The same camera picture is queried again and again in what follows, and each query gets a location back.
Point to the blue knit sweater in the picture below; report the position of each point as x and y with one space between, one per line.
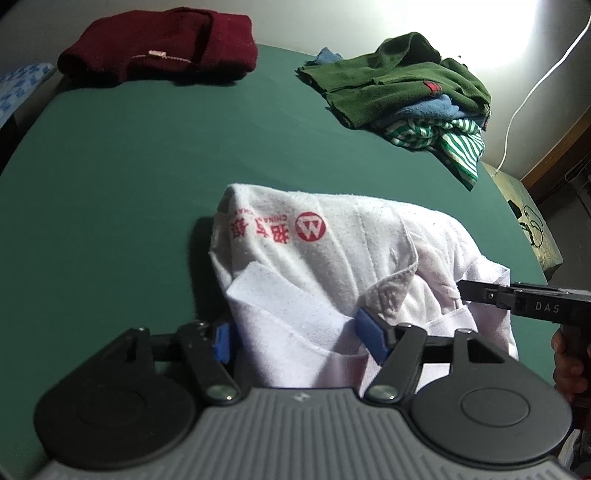
429 108

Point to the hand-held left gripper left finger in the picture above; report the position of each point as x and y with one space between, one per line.
222 341

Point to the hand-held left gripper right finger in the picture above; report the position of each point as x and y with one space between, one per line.
371 337

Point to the pale yellow printed cover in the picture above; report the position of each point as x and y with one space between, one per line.
531 217

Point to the maroon knit sweater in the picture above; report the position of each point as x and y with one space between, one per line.
175 41

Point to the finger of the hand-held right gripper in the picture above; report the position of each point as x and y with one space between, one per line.
485 295

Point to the green white striped shirt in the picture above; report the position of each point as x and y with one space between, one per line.
457 147

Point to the green fleece sweater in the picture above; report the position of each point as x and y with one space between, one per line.
392 78

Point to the blue patterned cloth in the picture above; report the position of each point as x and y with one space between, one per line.
23 87

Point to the person's right hand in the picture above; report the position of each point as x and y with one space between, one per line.
570 369

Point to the white polo shirt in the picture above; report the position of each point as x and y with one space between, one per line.
369 249

